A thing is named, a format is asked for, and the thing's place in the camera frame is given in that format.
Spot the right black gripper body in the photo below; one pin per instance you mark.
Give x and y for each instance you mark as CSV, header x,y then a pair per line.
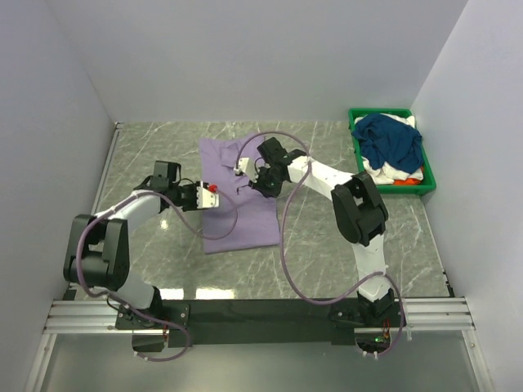
x,y
267,182

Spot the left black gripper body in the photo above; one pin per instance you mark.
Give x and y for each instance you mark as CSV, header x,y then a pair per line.
x,y
186,196

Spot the purple t shirt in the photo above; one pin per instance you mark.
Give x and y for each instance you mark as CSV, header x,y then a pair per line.
x,y
244,218

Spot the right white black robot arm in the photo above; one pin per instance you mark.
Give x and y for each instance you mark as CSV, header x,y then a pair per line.
x,y
359,211

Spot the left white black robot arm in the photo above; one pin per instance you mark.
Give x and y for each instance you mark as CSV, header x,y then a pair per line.
x,y
98,251

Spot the dark blue t shirt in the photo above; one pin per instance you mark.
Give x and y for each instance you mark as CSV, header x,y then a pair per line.
x,y
383,139

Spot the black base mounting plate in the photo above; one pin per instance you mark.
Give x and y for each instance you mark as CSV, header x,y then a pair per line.
x,y
269,321

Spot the orange t shirt in bin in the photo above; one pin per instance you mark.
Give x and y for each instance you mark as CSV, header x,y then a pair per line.
x,y
407,182

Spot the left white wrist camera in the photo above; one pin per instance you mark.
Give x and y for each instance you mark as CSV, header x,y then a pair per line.
x,y
207,196

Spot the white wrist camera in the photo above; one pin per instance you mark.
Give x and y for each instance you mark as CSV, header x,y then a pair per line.
x,y
247,167
207,196

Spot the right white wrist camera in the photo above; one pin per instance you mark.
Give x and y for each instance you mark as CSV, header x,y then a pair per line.
x,y
247,167

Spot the aluminium rail frame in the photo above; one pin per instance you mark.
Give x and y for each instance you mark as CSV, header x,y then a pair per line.
x,y
81,351

